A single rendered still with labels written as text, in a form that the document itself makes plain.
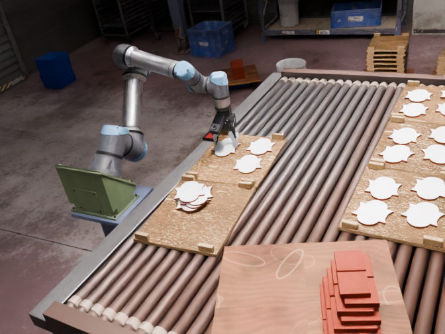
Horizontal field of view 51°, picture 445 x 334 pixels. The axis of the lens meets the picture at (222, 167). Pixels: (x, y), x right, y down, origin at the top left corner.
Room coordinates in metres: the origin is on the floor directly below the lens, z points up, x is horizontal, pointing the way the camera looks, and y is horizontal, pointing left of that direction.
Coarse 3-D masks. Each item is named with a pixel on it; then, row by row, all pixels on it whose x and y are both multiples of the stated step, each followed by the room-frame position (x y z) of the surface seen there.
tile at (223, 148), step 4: (224, 140) 1.99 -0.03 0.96; (228, 140) 1.98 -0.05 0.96; (220, 144) 1.96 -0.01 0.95; (224, 144) 1.95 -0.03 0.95; (228, 144) 1.95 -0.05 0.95; (232, 144) 1.94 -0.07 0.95; (216, 148) 1.94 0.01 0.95; (220, 148) 1.93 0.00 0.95; (224, 148) 1.92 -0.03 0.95; (228, 148) 1.92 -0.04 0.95; (232, 148) 1.91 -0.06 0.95; (216, 152) 1.91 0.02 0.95; (220, 152) 1.90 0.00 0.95; (224, 152) 1.89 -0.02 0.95; (228, 152) 1.88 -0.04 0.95; (232, 152) 1.88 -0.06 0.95; (220, 156) 1.87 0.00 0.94; (224, 156) 1.87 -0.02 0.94
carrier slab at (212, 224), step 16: (176, 192) 1.65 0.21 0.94; (224, 192) 1.59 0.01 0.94; (240, 192) 1.57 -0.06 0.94; (160, 208) 1.56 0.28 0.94; (208, 208) 1.50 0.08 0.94; (224, 208) 1.48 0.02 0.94; (240, 208) 1.46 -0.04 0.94; (160, 224) 1.45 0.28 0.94; (176, 224) 1.43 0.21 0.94; (192, 224) 1.42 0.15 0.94; (208, 224) 1.40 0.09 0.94; (224, 224) 1.38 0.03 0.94; (160, 240) 1.36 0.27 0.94; (176, 240) 1.34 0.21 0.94; (192, 240) 1.33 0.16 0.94; (208, 240) 1.31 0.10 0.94; (224, 240) 1.29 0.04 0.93
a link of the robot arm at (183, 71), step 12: (120, 48) 2.13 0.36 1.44; (132, 48) 2.12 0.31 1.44; (120, 60) 2.11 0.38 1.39; (132, 60) 2.07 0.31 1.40; (144, 60) 2.03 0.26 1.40; (156, 60) 2.00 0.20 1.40; (168, 60) 1.98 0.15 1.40; (156, 72) 2.00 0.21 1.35; (168, 72) 1.95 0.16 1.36; (180, 72) 1.88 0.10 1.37; (192, 72) 1.90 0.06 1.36; (192, 84) 1.93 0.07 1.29
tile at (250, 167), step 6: (246, 156) 1.83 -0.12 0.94; (252, 156) 1.82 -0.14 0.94; (240, 162) 1.78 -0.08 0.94; (246, 162) 1.78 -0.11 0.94; (252, 162) 1.77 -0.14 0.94; (258, 162) 1.76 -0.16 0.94; (234, 168) 1.75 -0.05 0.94; (240, 168) 1.74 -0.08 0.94; (246, 168) 1.73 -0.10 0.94; (252, 168) 1.72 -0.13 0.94; (258, 168) 1.72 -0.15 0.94
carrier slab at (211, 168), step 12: (240, 144) 1.96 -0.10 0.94; (276, 144) 1.90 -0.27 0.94; (204, 156) 1.91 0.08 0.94; (216, 156) 1.89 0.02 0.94; (228, 156) 1.87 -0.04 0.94; (240, 156) 1.85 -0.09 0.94; (264, 156) 1.81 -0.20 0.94; (276, 156) 1.80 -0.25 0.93; (192, 168) 1.82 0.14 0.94; (204, 168) 1.80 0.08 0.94; (216, 168) 1.78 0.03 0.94; (228, 168) 1.77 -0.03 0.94; (264, 168) 1.71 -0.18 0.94; (204, 180) 1.71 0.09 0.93; (216, 180) 1.69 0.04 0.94; (228, 180) 1.67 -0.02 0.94; (240, 180) 1.66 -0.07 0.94
